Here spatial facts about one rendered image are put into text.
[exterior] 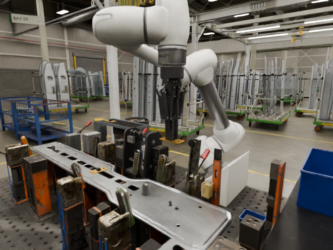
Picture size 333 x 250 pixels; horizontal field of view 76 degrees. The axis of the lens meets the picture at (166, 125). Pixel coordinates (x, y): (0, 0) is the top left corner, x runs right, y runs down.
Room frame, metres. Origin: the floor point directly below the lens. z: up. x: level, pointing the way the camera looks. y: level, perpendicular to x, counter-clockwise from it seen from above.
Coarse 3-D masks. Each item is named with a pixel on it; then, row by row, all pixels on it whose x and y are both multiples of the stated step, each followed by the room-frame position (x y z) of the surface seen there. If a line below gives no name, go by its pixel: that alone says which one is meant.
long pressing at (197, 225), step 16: (48, 144) 1.45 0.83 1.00; (64, 144) 1.43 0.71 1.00; (48, 160) 1.17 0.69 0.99; (64, 160) 1.14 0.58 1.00; (80, 160) 1.14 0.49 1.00; (96, 160) 1.14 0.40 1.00; (96, 176) 0.94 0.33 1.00; (112, 192) 0.79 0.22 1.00; (128, 192) 0.79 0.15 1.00; (160, 192) 0.79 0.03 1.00; (176, 192) 0.79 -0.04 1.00; (144, 208) 0.68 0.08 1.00; (160, 208) 0.68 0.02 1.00; (192, 208) 0.68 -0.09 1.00; (208, 208) 0.68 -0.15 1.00; (160, 224) 0.60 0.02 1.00; (176, 224) 0.60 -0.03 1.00; (192, 224) 0.60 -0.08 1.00; (208, 224) 0.60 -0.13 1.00; (224, 224) 0.60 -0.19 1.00; (192, 240) 0.53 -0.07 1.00; (208, 240) 0.53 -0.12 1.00
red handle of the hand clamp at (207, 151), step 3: (207, 150) 0.89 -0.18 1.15; (204, 153) 0.88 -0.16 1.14; (207, 153) 0.88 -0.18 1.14; (201, 156) 0.87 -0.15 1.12; (204, 156) 0.87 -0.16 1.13; (201, 159) 0.86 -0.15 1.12; (204, 159) 0.86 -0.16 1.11; (201, 162) 0.85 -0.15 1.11; (201, 165) 0.85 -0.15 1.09; (198, 168) 0.83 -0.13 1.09; (192, 174) 0.81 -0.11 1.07; (192, 177) 0.80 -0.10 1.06
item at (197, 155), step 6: (192, 138) 0.83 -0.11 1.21; (192, 144) 0.79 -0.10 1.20; (198, 144) 0.80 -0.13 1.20; (192, 150) 0.82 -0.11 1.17; (198, 150) 0.81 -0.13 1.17; (192, 156) 0.82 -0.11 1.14; (198, 156) 0.81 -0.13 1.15; (192, 162) 0.82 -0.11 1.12; (198, 162) 0.81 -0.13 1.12; (192, 168) 0.81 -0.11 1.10
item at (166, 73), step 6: (162, 72) 0.68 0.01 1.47; (168, 72) 0.66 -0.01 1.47; (174, 72) 0.66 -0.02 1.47; (180, 72) 0.67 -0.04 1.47; (162, 78) 0.68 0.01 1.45; (168, 78) 0.66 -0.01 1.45; (174, 78) 0.66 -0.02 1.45; (180, 78) 0.67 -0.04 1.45; (162, 84) 0.67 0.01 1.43; (168, 84) 0.67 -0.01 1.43; (174, 84) 0.69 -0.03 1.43; (180, 84) 0.71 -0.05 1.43; (168, 90) 0.67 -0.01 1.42
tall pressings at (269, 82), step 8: (264, 64) 7.05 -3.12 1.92; (272, 64) 6.95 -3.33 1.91; (264, 72) 7.00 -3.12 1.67; (272, 72) 6.94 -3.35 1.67; (264, 80) 7.00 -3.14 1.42; (272, 88) 6.98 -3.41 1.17; (272, 96) 7.02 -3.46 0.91; (280, 96) 7.13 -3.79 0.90; (264, 104) 7.03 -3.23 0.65; (272, 104) 6.98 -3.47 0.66; (280, 104) 7.12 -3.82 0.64; (264, 112) 7.02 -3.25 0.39; (272, 112) 7.00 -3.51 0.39; (280, 112) 7.12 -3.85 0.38
